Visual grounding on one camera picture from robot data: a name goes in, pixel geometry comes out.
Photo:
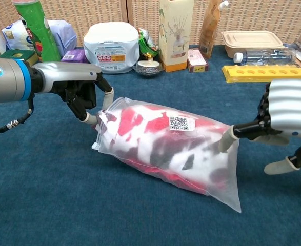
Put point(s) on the lavender paper pack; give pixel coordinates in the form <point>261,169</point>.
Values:
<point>63,36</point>

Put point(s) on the small purple box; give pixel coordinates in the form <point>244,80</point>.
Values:
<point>74,56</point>

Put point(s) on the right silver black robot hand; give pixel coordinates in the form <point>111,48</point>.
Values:
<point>291,107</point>

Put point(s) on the tall cream orange diffuser box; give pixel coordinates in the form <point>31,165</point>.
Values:
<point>173,30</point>

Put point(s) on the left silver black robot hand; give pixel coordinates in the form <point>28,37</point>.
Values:
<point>68,74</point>

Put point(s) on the small pink red box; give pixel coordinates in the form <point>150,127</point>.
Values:
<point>197,60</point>

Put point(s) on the yellow tray with round holes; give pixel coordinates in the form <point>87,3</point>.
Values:
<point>265,77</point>

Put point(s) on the green chips can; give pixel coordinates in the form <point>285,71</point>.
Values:
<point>40,30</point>

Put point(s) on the clear bag with red-white clothing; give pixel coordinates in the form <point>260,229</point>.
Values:
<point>232,194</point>

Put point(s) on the woven folding screen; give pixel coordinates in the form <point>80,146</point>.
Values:
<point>88,12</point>

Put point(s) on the white blue plastic pack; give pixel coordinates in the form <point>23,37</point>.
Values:
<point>14,36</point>

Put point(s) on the brown spouted stand-up pouch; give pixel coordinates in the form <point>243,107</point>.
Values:
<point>209,30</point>

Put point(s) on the green snack packet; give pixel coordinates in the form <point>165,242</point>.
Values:
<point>146,43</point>

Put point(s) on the red white black printed garment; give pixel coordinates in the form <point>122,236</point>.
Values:
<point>150,123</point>

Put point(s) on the clear plastic water bottle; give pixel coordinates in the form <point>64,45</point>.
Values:
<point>263,57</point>

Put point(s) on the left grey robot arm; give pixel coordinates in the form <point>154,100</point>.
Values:
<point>6,79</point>

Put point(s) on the small patterned ceramic bowl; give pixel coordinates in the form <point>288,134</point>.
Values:
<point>147,68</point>

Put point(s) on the dark green gold box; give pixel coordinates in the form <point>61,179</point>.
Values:
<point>11,54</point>

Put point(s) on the white lidded wipes container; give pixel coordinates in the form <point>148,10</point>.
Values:
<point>109,43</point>

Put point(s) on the beige lidded lunch container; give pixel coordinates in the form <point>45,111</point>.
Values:
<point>250,41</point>

